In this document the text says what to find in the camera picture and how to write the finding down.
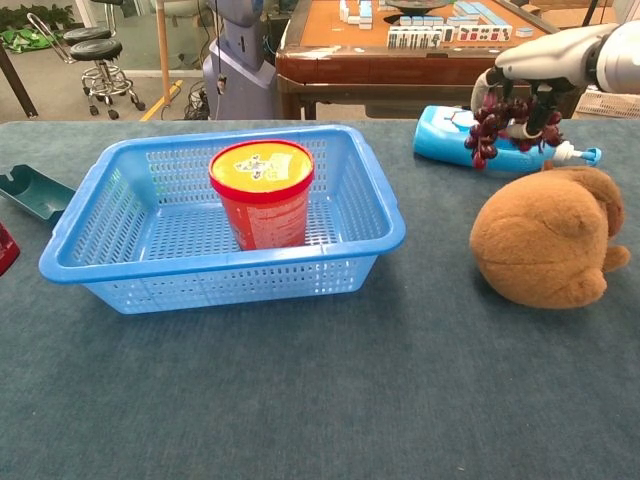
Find right robot hand grey white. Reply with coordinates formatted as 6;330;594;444
472;23;614;140

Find bunch of purple grapes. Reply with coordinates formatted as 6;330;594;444
464;97;566;171

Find red instant noodle cup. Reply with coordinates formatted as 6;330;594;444
208;139;316;252

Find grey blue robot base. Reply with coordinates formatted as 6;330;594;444
202;0;281;121

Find face-up mahjong tile row red print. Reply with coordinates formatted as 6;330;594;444
455;24;514;43

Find white plastic crate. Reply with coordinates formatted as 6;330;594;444
577;89;640;120

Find face-up mahjong tile row black print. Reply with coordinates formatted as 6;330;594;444
387;25;456;50

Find blue detergent pump bottle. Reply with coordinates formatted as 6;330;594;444
412;104;603;175

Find brown mahjong table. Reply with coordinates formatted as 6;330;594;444
274;0;602;121

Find brown plush toy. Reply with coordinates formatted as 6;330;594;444
469;159;632;310

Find stacked blue mahjong tiles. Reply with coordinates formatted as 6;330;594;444
339;0;374;26

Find wooden pole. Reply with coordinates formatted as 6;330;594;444
155;0;172;94

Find yellow floor strip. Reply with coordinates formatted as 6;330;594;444
139;79;184;122

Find blue perforated plastic basket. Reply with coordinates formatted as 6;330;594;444
38;123;407;315

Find black round stool chrome base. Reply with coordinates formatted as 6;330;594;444
69;38;147;121
62;0;125;46

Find green plants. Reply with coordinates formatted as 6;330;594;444
0;3;76;34

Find green cloth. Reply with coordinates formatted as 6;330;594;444
0;28;66;54

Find dark table leg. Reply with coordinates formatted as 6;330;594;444
0;43;39;119

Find teal plastic tray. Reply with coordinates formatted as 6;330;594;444
0;164;77;227

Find red plastic object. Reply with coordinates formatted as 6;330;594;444
0;221;22;278

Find hanging black cable pendant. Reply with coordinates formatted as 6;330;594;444
214;0;227;96

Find floor cables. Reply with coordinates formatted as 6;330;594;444
183;87;209;121

